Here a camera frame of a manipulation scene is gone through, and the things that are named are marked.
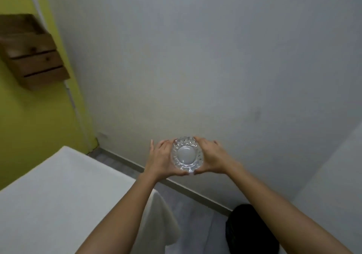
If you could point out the person's left hand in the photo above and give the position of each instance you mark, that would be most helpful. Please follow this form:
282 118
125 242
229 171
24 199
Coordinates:
159 160

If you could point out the person's right hand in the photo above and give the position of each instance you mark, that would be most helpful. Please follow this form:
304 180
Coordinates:
216 157

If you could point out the person's left thumb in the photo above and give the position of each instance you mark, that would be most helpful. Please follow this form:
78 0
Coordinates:
178 171

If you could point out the person's right thumb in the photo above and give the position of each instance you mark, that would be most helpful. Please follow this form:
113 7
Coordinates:
204 169

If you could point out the clear cut glass ashtray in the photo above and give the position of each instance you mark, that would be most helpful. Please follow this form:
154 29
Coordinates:
187 155

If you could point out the person's right forearm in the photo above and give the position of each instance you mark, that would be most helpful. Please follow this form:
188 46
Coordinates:
282 214

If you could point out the person's left forearm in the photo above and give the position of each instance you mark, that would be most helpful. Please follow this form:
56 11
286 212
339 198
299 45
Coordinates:
121 214

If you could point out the person's black trouser leg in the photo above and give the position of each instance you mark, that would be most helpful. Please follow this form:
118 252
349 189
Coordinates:
250 231

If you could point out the white tablecloth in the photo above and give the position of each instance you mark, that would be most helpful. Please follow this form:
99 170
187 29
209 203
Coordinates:
62 200

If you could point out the wooden wall crate shelf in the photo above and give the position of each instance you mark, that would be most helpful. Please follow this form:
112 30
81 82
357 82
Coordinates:
34 57

